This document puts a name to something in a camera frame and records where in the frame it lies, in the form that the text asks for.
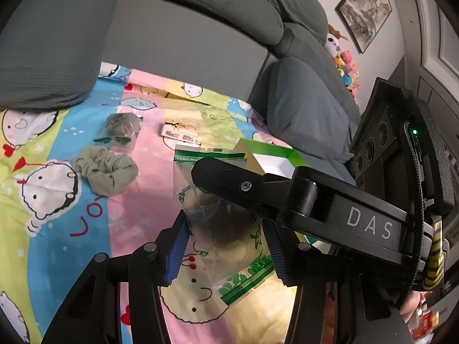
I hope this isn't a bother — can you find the grey sofa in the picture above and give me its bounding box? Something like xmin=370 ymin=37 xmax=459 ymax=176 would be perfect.
xmin=0 ymin=0 xmax=363 ymax=115

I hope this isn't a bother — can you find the clear green print zip bag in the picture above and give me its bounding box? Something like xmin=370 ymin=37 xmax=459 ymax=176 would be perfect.
xmin=173 ymin=144 xmax=277 ymax=307

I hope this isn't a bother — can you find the grey pillow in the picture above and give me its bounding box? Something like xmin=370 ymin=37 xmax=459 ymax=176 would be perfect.
xmin=266 ymin=57 xmax=361 ymax=167
xmin=0 ymin=0 xmax=120 ymax=110

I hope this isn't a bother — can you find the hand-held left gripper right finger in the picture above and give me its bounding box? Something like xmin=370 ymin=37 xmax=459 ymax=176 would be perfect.
xmin=262 ymin=221 xmax=413 ymax=344

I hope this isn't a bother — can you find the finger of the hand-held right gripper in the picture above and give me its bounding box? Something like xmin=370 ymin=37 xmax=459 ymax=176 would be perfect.
xmin=191 ymin=157 xmax=319 ymax=223

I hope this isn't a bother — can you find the cartoon printed blanket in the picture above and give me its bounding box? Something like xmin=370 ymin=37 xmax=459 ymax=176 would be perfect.
xmin=0 ymin=62 xmax=298 ymax=344

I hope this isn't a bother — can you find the green cloth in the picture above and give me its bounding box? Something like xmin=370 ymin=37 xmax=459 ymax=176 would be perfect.
xmin=73 ymin=146 xmax=139 ymax=197

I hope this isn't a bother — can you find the green cardboard box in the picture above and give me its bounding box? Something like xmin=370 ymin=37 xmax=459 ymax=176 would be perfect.
xmin=231 ymin=138 xmax=332 ymax=255

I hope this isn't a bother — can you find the pile of colourful plush toys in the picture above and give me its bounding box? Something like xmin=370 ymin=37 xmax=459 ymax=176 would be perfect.
xmin=324 ymin=24 xmax=361 ymax=108

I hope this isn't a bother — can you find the beige tissue pack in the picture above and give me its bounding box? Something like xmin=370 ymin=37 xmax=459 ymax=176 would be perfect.
xmin=160 ymin=121 xmax=199 ymax=144

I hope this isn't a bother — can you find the framed ink landscape painting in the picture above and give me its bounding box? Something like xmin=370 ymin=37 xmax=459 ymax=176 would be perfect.
xmin=335 ymin=0 xmax=393 ymax=54

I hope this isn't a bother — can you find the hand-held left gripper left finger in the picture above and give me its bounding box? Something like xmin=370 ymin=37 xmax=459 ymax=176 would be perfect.
xmin=41 ymin=210 xmax=190 ymax=344

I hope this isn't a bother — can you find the white panelled door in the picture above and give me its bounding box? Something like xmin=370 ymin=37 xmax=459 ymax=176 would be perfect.
xmin=405 ymin=0 xmax=459 ymax=122

